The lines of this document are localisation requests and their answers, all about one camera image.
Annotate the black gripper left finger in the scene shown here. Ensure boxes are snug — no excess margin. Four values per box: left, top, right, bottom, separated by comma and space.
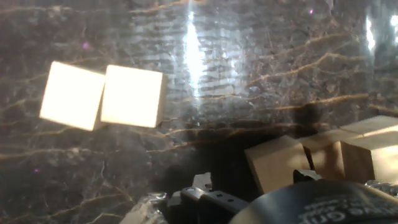
167, 172, 249, 224

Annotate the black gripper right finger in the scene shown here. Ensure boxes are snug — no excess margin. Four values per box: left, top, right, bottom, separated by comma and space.
292, 169, 323, 184

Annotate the light wooden cube block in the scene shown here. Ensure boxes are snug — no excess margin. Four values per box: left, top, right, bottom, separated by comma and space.
99, 64, 169, 129
39, 60, 106, 132
297, 129, 363, 182
339, 115, 398, 185
244, 134, 312, 195

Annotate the dark marble pattern mat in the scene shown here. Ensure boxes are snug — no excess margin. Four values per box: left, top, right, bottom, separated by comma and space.
0, 0, 398, 224

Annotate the shiny wrapped fingertip cable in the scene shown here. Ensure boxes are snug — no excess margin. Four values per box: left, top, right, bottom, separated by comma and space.
119, 192, 170, 224
365, 179, 398, 197

